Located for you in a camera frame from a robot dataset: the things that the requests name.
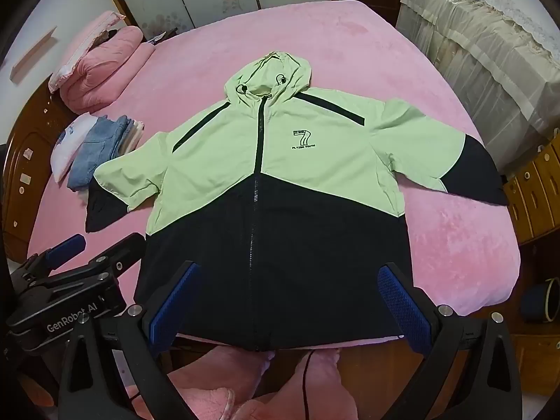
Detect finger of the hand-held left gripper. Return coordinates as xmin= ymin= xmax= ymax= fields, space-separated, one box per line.
xmin=39 ymin=233 xmax=146 ymax=290
xmin=16 ymin=234 xmax=87 ymax=281

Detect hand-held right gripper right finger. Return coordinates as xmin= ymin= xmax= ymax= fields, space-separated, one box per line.
xmin=377 ymin=261 xmax=523 ymax=420

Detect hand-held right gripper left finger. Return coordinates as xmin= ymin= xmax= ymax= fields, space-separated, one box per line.
xmin=59 ymin=261 xmax=203 ymax=420

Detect green and black hooded jacket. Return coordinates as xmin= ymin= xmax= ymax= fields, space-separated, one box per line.
xmin=85 ymin=51 xmax=510 ymax=353

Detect folded beige clothes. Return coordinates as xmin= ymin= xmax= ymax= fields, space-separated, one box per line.
xmin=118 ymin=118 xmax=146 ymax=158

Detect person's left leg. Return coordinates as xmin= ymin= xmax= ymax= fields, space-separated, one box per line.
xmin=127 ymin=343 xmax=276 ymax=420

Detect person's leg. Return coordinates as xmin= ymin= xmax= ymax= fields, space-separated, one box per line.
xmin=127 ymin=343 xmax=276 ymax=420
xmin=245 ymin=348 xmax=364 ymax=420

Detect person's right leg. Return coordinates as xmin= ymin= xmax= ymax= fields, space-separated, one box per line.
xmin=245 ymin=348 xmax=364 ymax=420

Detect folded blue jeans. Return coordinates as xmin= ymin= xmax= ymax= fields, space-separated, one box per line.
xmin=68 ymin=115 xmax=141 ymax=191

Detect folded white printed shirt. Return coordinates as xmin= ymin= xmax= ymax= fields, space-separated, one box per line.
xmin=50 ymin=115 xmax=99 ymax=183

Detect wooden headboard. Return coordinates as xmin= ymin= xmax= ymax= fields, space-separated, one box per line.
xmin=0 ymin=74 xmax=88 ymax=263

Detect dark blue round container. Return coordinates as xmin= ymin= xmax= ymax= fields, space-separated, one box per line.
xmin=520 ymin=281 xmax=560 ymax=322

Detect wooden drawer cabinet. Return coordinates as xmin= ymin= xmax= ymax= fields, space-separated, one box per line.
xmin=503 ymin=135 xmax=560 ymax=246

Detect folded pink quilt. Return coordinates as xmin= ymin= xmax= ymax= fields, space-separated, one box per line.
xmin=59 ymin=25 xmax=156 ymax=114

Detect pink bed blanket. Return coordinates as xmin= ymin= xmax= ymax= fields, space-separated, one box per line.
xmin=26 ymin=0 xmax=521 ymax=346

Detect beige lace furniture cover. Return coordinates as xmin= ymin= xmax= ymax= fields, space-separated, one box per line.
xmin=396 ymin=0 xmax=560 ymax=176

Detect black cable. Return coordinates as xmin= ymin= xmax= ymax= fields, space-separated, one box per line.
xmin=301 ymin=350 xmax=316 ymax=420

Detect wooden wall strip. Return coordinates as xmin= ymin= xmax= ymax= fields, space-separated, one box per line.
xmin=11 ymin=26 xmax=57 ymax=82

